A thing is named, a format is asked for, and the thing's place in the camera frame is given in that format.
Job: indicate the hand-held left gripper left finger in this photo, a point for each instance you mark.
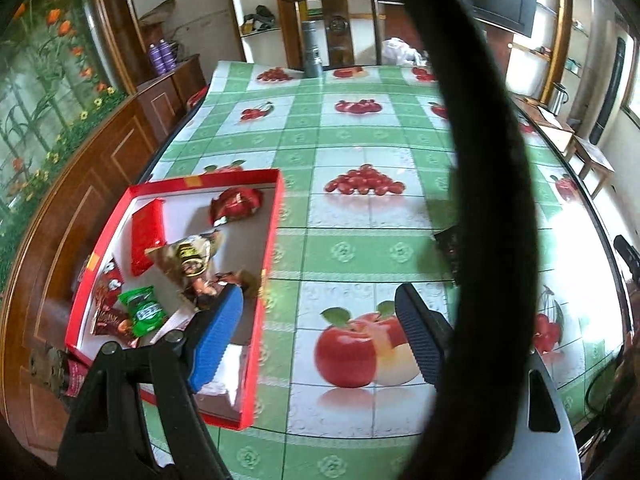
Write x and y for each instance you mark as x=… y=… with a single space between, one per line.
x=220 y=340

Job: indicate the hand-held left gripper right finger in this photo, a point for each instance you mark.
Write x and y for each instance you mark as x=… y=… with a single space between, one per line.
x=420 y=335

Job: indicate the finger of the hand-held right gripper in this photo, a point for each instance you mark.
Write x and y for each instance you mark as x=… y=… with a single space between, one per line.
x=629 y=257

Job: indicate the dark brown glossy snack packet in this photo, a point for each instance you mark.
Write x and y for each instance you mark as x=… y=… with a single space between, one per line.
x=215 y=285

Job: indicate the green snack packet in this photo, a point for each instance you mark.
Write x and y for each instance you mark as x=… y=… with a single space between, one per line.
x=143 y=310

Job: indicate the red shallow cardboard box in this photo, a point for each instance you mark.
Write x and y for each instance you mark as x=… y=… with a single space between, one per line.
x=240 y=260

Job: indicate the crinkly gold brown snack packet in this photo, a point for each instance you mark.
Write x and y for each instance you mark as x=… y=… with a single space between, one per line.
x=192 y=257

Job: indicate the red-brown snack packet white figure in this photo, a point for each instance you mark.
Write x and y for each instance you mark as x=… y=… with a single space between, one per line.
x=110 y=285

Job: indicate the bright red snack packet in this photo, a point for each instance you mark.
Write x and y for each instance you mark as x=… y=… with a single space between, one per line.
x=147 y=232

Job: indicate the dark red white-print snack packet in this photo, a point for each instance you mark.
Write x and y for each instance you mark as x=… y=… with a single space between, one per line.
x=235 y=205

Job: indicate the black snack packet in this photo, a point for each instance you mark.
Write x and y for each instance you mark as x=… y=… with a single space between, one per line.
x=450 y=250

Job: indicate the small wooden stool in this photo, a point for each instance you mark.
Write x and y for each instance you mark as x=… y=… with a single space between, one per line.
x=595 y=155

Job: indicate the red bottle with rusty cap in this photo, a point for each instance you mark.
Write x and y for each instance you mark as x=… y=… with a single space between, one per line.
x=75 y=375

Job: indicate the wooden side table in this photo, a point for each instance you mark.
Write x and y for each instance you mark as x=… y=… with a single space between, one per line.
x=547 y=120

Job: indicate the silver electric kettle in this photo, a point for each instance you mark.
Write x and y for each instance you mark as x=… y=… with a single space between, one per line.
x=559 y=99

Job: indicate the brown wooden cabinet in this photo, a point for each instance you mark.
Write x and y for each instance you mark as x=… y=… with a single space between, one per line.
x=100 y=160

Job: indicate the red bag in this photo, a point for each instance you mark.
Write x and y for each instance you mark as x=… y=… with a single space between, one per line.
x=197 y=97

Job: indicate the white plastic bag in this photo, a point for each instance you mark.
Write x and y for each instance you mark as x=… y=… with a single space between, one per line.
x=402 y=51

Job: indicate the grey metal thermos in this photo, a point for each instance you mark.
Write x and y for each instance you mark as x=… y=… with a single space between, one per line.
x=312 y=52

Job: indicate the dark tool on shelf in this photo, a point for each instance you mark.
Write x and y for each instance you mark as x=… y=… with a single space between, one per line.
x=258 y=18

